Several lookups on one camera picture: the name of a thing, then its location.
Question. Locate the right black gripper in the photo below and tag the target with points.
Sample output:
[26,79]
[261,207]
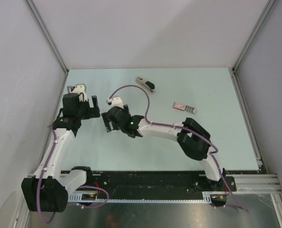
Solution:
[107,122]

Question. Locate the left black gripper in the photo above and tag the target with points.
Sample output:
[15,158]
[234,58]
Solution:
[92,112]

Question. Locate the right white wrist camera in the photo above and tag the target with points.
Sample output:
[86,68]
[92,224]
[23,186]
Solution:
[115,102]

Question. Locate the white slotted cable duct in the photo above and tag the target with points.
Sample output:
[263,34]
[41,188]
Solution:
[83,198]

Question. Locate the beige black stapler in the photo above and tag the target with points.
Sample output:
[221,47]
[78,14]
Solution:
[147,85]

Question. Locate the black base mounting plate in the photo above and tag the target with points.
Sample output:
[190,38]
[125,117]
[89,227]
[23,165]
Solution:
[159,185]

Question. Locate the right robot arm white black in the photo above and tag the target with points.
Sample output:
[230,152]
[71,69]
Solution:
[193,139]

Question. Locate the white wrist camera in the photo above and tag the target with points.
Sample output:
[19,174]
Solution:
[79,89]
[115,102]

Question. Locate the aluminium frame rail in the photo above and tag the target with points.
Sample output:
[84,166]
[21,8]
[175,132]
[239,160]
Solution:
[257,184]

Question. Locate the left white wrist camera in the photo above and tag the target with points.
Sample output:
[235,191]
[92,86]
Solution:
[79,89]

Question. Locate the staple box with staples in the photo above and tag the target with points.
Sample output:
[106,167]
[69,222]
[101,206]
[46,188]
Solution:
[183,107]

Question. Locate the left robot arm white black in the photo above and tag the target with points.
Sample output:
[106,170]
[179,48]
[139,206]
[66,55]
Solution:
[46,190]

